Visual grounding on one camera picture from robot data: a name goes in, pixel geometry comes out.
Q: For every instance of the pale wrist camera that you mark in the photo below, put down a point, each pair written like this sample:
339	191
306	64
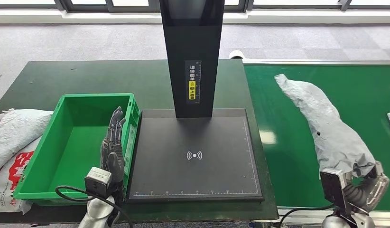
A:
97	182
331	185

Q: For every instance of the black inbound scanner machine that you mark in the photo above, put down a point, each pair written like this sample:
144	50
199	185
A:
198	138

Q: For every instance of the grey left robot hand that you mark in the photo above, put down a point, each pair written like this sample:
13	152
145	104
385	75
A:
115	157

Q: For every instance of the white sack with red print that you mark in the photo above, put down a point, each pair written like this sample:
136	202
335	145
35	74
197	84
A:
6	185

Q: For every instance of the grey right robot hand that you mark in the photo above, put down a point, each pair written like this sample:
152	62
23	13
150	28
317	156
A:
379	188

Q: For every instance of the green conveyor belt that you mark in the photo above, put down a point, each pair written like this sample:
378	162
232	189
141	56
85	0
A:
289	126

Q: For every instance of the grey plastic parcel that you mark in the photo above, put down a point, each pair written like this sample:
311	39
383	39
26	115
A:
327	126

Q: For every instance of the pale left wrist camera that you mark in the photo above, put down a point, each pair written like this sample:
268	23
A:
97	182

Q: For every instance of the black and yellow label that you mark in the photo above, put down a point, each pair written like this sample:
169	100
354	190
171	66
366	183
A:
192	81

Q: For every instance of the dark window frame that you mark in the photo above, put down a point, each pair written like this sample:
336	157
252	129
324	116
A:
88	8

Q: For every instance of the plain white woven sack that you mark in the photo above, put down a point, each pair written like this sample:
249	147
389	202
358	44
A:
15	129

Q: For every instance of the white window sill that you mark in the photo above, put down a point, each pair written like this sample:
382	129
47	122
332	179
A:
276	17

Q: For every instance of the green plastic crate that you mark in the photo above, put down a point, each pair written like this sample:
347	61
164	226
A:
69	151

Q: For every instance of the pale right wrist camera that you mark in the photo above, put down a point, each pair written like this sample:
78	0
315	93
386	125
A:
331	185

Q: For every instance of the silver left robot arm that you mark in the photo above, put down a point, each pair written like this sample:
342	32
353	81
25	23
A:
97	210

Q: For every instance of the white conveyor roller end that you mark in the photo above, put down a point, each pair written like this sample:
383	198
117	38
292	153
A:
236	54

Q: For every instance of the aluminium conveyor frame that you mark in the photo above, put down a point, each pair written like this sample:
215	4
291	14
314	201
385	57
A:
308	217

